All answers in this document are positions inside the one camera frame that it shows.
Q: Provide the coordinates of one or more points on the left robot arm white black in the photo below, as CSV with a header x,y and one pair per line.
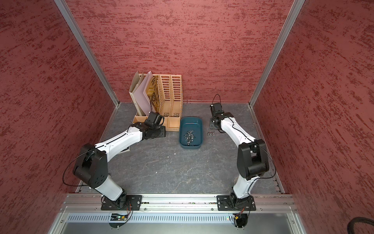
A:
x,y
91,165

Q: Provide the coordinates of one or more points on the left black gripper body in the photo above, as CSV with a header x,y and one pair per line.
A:
x,y
158,132

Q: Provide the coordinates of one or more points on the pink paper folder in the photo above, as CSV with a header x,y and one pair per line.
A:
x,y
141,94

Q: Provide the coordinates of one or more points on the patterned gold black booklet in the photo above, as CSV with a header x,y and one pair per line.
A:
x,y
153,93

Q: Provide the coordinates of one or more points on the beige plastic file organizer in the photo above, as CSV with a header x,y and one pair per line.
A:
x,y
171,101

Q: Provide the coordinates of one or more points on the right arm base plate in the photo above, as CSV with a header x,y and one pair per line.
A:
x,y
231,203

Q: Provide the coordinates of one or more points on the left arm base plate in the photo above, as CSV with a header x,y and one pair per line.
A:
x,y
123,203

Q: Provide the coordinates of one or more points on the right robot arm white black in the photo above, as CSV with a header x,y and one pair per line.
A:
x,y
252,161

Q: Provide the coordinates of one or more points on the teal plastic storage tray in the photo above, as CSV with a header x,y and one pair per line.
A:
x,y
195,124

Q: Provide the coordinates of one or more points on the brown cardboard folder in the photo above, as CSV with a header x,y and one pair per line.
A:
x,y
136,81

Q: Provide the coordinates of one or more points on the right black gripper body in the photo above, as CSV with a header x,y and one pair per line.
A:
x,y
212,125

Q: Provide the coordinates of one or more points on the aluminium front rail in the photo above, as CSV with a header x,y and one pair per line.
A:
x,y
180,203

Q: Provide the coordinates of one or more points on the pile of silver wing nuts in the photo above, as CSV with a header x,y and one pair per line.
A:
x,y
189,137

